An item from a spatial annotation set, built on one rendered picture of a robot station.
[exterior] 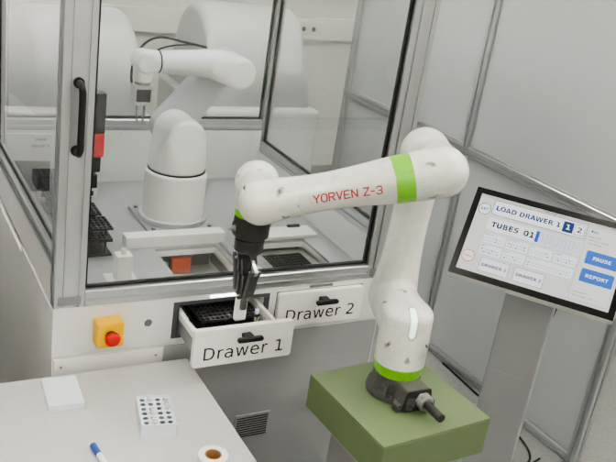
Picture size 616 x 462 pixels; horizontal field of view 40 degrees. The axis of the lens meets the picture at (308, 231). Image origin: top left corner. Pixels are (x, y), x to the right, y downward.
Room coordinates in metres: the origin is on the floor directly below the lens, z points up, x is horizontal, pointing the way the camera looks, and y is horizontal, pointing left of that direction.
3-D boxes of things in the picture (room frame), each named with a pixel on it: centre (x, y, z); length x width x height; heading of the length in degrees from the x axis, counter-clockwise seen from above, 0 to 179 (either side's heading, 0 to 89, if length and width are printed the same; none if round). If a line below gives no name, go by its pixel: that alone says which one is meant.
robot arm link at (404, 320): (1.92, -0.28, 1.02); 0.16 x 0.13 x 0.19; 10
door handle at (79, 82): (1.89, 0.56, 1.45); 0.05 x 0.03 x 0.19; 31
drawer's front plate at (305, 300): (2.29, -0.07, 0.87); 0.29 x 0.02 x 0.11; 121
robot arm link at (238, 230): (1.96, 0.14, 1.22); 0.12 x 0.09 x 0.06; 121
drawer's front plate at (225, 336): (2.00, 0.13, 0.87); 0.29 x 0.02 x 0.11; 121
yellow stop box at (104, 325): (1.94, 0.48, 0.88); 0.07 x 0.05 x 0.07; 121
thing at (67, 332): (2.56, 0.42, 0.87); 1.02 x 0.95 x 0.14; 121
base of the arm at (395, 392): (1.85, -0.31, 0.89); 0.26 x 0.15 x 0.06; 30
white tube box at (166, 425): (1.74, 0.30, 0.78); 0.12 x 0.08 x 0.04; 20
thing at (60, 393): (1.79, 0.55, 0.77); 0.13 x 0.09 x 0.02; 27
